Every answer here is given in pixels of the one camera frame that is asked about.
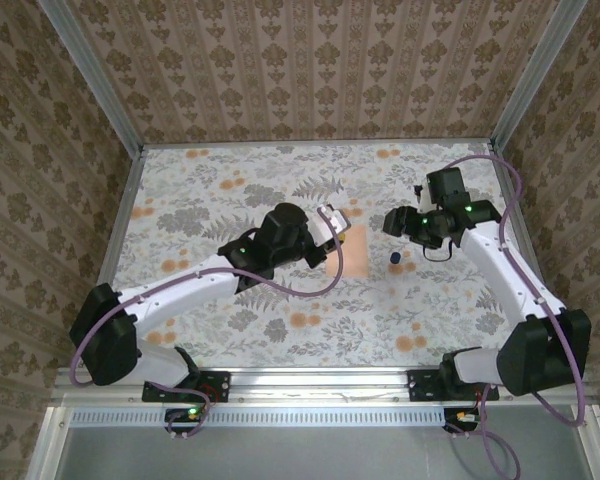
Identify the long aluminium base rail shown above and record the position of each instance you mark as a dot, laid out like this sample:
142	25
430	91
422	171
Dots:
320	385

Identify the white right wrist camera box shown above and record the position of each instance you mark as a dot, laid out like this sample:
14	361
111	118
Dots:
422	197

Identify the short aluminium table edge rail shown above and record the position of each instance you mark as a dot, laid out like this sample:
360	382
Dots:
330	143

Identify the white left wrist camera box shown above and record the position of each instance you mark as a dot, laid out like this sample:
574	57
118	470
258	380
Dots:
327	225

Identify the aluminium frame post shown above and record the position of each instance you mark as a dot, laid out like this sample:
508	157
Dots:
95	75
532	75

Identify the floral patterned table cover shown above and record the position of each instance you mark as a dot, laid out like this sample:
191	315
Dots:
330	320

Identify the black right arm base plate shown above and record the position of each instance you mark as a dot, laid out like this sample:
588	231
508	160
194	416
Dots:
420	387

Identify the aluminium table side rail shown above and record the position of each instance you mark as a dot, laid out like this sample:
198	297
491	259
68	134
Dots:
129	190
521	225

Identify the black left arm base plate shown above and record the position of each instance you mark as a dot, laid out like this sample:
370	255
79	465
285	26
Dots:
220	385

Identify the blue glue stick cap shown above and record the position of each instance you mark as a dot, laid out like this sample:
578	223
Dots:
395	258

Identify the grey metal panel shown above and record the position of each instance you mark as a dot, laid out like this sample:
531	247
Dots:
305	455

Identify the peach paper envelope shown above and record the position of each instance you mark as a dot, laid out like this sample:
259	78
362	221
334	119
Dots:
355	255

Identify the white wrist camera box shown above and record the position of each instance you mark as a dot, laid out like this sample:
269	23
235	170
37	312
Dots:
327	225
422	197

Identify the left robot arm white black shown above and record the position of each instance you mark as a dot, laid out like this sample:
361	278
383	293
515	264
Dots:
105	335

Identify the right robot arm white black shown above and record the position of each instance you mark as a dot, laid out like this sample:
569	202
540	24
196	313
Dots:
545	360

